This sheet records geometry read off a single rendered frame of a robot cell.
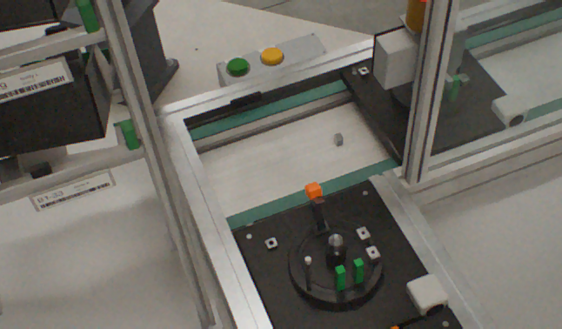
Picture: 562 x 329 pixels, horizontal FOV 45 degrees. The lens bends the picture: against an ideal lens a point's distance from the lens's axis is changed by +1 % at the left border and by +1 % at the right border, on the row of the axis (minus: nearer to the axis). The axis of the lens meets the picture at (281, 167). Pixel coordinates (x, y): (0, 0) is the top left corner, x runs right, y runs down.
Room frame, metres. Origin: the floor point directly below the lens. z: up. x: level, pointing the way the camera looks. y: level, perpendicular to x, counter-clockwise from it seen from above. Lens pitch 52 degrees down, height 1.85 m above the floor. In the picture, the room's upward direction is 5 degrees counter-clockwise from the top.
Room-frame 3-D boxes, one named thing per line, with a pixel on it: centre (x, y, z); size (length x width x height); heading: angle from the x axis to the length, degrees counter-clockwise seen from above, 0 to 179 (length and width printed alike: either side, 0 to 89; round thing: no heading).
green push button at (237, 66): (0.95, 0.07, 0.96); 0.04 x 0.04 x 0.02
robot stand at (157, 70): (1.05, 0.29, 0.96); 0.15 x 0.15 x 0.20; 64
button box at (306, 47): (0.98, 0.00, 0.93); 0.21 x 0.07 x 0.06; 108
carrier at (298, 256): (0.50, -0.07, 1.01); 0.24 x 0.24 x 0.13; 18
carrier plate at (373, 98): (0.84, -0.28, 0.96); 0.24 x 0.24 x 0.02; 18
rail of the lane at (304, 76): (0.98, -0.20, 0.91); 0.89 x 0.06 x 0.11; 108
